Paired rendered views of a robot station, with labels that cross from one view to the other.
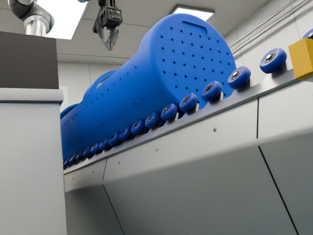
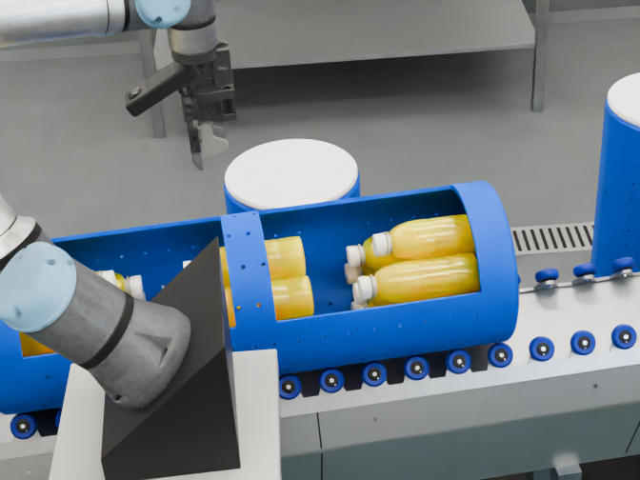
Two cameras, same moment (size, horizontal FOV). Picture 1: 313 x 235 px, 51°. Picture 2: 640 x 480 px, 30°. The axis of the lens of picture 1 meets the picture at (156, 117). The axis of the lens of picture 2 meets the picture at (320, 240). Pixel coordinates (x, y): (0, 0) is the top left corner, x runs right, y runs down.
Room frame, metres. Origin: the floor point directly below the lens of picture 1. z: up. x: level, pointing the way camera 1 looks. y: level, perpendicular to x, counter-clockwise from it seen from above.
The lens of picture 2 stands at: (0.30, 1.52, 2.34)
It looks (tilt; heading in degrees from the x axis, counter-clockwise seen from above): 35 degrees down; 297
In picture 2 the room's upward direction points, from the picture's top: 4 degrees counter-clockwise
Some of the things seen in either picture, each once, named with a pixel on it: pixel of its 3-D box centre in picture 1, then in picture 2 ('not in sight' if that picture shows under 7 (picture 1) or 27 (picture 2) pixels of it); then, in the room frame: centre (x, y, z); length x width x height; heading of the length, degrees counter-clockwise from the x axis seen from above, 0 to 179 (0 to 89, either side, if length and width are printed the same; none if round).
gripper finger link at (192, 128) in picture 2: (102, 29); (192, 125); (1.20, 0.17, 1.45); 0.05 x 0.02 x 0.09; 124
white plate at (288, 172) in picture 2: not in sight; (290, 174); (1.31, -0.35, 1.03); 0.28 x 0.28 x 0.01
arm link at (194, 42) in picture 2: not in sight; (192, 32); (1.19, 0.13, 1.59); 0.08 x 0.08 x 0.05
